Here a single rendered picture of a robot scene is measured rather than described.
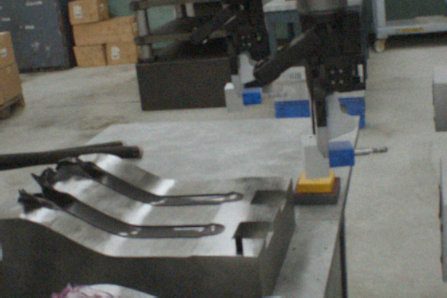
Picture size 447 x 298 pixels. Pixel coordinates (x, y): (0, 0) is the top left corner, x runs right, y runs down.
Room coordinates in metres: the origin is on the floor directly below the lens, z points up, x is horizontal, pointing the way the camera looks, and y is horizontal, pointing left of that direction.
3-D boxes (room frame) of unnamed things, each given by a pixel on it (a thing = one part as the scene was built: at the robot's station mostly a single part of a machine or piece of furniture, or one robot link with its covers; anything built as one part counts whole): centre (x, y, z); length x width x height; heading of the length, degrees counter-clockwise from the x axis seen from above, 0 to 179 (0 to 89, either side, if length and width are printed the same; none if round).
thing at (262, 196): (0.84, -0.05, 0.87); 0.05 x 0.05 x 0.04; 73
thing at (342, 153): (0.88, -0.18, 0.93); 0.13 x 0.05 x 0.05; 87
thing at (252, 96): (1.30, -0.08, 0.93); 0.13 x 0.05 x 0.05; 82
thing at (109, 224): (0.85, 0.17, 0.92); 0.35 x 0.16 x 0.09; 73
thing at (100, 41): (7.64, 1.31, 0.42); 0.86 x 0.33 x 0.83; 74
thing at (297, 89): (4.07, -0.68, 0.28); 0.61 x 0.41 x 0.15; 74
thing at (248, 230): (0.74, -0.02, 0.87); 0.05 x 0.05 x 0.04; 73
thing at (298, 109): (4.07, -0.68, 0.11); 0.61 x 0.41 x 0.22; 74
